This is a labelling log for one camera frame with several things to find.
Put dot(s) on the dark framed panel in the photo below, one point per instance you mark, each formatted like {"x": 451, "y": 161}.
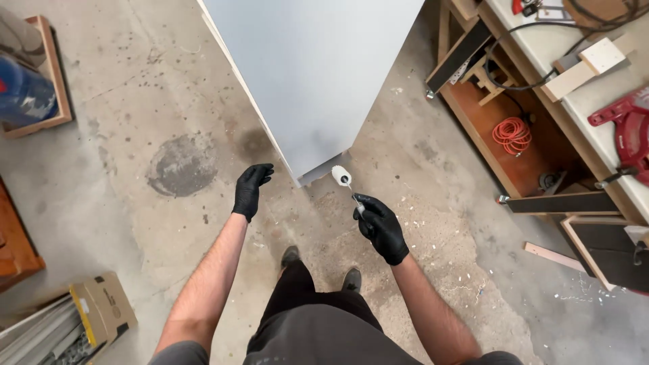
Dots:
{"x": 606, "y": 251}

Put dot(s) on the small white paint roller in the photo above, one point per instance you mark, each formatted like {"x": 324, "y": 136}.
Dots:
{"x": 346, "y": 183}

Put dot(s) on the person's left fingers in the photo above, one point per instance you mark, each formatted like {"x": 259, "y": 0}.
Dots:
{"x": 262, "y": 172}

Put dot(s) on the wooden tray frame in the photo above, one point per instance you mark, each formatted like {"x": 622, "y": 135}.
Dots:
{"x": 50, "y": 76}

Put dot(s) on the blue barrel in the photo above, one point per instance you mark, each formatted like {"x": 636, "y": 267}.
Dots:
{"x": 23, "y": 94}

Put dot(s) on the tall grey cabinet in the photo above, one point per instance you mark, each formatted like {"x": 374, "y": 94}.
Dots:
{"x": 309, "y": 81}

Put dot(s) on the person's left shoe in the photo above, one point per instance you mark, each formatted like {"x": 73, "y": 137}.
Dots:
{"x": 290, "y": 255}

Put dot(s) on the cardboard box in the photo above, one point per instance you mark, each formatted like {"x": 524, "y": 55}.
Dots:
{"x": 104, "y": 306}

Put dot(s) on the person's left hand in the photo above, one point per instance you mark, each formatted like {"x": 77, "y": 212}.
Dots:
{"x": 248, "y": 192}

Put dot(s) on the pale wooden strip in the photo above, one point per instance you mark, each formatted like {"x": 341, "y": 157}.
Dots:
{"x": 552, "y": 256}

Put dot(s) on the pale wooden block jig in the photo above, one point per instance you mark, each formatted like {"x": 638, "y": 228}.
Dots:
{"x": 590, "y": 63}

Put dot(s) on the person's shoe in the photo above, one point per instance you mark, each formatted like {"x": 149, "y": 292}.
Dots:
{"x": 352, "y": 279}
{"x": 290, "y": 255}

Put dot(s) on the wooden workbench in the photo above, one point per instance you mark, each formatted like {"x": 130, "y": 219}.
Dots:
{"x": 552, "y": 106}

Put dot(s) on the person's black shorts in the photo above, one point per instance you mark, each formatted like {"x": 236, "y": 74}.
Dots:
{"x": 324, "y": 324}

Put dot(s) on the person's right shoe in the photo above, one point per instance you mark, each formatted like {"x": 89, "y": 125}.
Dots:
{"x": 352, "y": 279}

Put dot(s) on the brown wooden furniture piece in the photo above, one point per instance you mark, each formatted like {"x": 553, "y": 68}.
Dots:
{"x": 15, "y": 243}

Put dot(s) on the bundle of grey profiles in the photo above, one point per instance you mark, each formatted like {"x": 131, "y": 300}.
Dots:
{"x": 40, "y": 334}

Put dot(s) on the red miter saw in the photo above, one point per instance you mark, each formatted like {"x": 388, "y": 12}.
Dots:
{"x": 628, "y": 132}

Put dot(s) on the person's right hand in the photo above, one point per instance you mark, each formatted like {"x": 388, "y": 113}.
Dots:
{"x": 383, "y": 230}

